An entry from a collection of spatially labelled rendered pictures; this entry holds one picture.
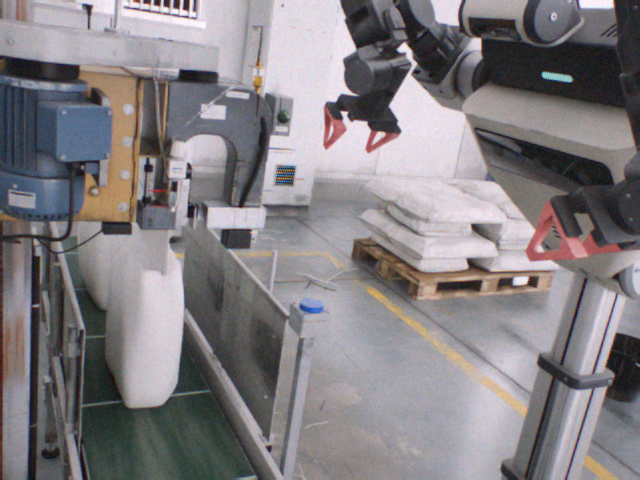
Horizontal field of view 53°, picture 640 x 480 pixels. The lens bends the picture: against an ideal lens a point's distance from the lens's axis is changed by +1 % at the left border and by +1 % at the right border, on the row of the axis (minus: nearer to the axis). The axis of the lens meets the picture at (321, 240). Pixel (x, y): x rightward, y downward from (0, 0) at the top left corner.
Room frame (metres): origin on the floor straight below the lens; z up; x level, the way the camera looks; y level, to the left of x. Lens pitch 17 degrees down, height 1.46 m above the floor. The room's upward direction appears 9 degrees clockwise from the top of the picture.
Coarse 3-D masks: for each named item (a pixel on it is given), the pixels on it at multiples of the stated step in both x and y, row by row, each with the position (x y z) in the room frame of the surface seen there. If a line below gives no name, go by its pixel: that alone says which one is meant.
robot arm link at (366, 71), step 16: (384, 16) 1.12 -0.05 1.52; (400, 16) 1.14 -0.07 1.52; (400, 32) 1.13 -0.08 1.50; (368, 48) 1.08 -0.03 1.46; (384, 48) 1.14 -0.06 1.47; (352, 64) 1.07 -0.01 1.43; (368, 64) 1.05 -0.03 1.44; (384, 64) 1.08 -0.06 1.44; (352, 80) 1.07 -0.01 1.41; (368, 80) 1.05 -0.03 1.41; (384, 80) 1.08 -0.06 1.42
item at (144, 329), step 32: (128, 256) 1.69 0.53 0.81; (160, 256) 1.62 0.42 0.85; (128, 288) 1.62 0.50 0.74; (160, 288) 1.61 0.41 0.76; (128, 320) 1.61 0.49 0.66; (160, 320) 1.60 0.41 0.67; (128, 352) 1.59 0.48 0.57; (160, 352) 1.60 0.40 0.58; (128, 384) 1.59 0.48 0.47; (160, 384) 1.61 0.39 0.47
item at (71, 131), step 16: (48, 112) 1.04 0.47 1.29; (64, 112) 1.02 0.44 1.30; (80, 112) 1.05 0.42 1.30; (96, 112) 1.07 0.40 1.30; (112, 112) 1.09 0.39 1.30; (48, 128) 1.04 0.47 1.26; (64, 128) 1.03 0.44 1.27; (80, 128) 1.05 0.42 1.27; (96, 128) 1.07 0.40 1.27; (112, 128) 1.10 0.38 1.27; (48, 144) 1.04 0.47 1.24; (64, 144) 1.03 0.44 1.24; (80, 144) 1.05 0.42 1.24; (96, 144) 1.07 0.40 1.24; (64, 160) 1.03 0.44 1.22; (80, 160) 1.05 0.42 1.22
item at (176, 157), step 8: (176, 144) 1.33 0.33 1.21; (184, 144) 1.34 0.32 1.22; (168, 152) 1.35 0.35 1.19; (176, 152) 1.33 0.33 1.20; (184, 152) 1.37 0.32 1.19; (168, 160) 1.33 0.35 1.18; (176, 160) 1.33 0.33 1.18; (184, 160) 1.34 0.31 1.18; (168, 168) 1.32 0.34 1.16; (176, 168) 1.32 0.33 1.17; (184, 168) 1.33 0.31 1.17; (168, 176) 1.32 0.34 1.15; (176, 176) 1.32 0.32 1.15; (184, 176) 1.33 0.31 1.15
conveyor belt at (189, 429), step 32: (96, 320) 2.12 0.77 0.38; (96, 352) 1.89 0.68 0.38; (96, 384) 1.70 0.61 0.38; (192, 384) 1.79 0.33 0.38; (96, 416) 1.55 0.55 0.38; (128, 416) 1.57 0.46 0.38; (160, 416) 1.59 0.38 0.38; (192, 416) 1.61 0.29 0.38; (96, 448) 1.41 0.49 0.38; (128, 448) 1.43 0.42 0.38; (160, 448) 1.45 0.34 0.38; (192, 448) 1.47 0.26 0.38; (224, 448) 1.49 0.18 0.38
